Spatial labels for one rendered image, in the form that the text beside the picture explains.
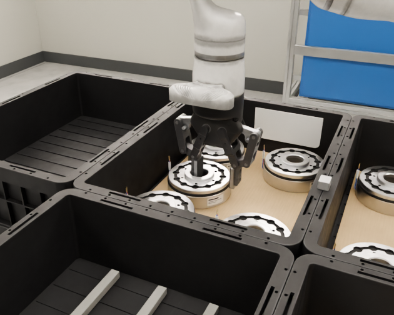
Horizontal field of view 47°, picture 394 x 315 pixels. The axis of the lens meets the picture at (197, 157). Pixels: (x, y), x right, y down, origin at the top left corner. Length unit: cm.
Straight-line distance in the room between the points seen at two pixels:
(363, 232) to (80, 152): 53
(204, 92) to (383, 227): 33
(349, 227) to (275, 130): 25
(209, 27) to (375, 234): 37
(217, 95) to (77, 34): 378
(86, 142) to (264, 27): 272
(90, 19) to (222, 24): 363
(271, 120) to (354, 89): 177
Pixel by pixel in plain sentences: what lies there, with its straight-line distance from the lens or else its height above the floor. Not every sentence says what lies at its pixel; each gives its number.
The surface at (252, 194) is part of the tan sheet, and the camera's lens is 75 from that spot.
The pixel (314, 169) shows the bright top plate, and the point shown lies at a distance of 78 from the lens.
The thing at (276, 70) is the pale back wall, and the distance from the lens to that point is 358.
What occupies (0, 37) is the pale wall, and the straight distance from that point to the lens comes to 426.
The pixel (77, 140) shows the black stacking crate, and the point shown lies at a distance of 95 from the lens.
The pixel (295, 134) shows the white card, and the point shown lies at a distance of 85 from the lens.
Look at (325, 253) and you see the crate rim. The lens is 49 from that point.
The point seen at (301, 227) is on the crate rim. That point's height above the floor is 93.
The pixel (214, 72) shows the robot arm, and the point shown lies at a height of 105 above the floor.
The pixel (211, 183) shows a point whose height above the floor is 86.
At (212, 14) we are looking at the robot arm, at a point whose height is 112.
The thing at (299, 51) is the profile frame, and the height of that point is 58.
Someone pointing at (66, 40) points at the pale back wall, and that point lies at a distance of 442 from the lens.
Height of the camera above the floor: 123
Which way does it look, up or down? 28 degrees down
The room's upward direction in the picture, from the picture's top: straight up
